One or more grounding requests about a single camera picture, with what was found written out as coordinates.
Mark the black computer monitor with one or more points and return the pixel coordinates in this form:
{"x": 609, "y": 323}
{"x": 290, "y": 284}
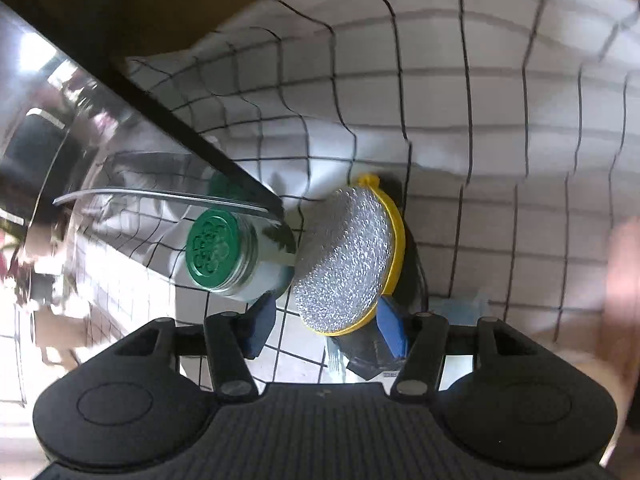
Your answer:
{"x": 75, "y": 125}

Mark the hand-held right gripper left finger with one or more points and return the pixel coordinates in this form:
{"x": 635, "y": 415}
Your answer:
{"x": 262, "y": 327}

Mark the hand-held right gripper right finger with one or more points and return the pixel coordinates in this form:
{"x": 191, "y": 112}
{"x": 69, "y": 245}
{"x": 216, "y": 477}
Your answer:
{"x": 390, "y": 330}

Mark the white checked tablecloth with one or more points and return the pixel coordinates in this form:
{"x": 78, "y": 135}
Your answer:
{"x": 500, "y": 110}

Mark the yellow rimmed silver sponge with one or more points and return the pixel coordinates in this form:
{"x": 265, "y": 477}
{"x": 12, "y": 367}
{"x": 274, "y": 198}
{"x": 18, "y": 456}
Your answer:
{"x": 345, "y": 255}

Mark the clear plastic jar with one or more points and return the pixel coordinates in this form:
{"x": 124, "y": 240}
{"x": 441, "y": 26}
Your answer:
{"x": 220, "y": 245}

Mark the light blue packet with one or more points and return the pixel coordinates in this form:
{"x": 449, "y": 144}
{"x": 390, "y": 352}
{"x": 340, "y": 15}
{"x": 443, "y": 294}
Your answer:
{"x": 457, "y": 305}

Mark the dark packet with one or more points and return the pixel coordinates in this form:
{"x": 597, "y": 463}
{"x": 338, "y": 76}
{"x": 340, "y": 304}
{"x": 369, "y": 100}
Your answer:
{"x": 362, "y": 356}

